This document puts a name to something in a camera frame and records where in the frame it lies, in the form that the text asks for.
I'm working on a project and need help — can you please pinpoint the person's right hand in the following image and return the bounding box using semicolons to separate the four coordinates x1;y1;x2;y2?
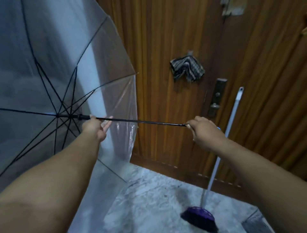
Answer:
187;116;226;152

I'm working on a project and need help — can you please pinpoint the person's left hand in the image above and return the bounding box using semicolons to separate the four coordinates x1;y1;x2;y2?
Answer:
82;115;113;142

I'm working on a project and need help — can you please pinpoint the transparent umbrella with black frame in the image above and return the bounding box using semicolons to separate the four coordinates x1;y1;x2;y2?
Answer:
0;0;190;233

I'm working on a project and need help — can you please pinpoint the person's right forearm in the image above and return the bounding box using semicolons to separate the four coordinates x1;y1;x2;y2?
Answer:
211;137;307;233

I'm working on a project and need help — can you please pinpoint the person's left forearm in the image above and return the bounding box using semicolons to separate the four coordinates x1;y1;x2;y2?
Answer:
0;131;103;233

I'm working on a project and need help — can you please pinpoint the metal door lock plate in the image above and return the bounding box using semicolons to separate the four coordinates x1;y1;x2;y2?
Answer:
208;78;228;118

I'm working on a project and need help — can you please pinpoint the wooden door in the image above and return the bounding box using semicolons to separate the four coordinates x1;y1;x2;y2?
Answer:
96;0;307;204

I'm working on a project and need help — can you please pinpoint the checkered cloth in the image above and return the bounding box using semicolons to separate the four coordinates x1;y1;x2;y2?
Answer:
170;55;206;83

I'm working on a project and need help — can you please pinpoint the paper note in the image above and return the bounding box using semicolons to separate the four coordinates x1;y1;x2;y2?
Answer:
221;0;247;17

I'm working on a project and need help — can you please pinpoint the purple broom with white handle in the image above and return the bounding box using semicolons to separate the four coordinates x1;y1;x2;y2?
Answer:
180;87;244;233

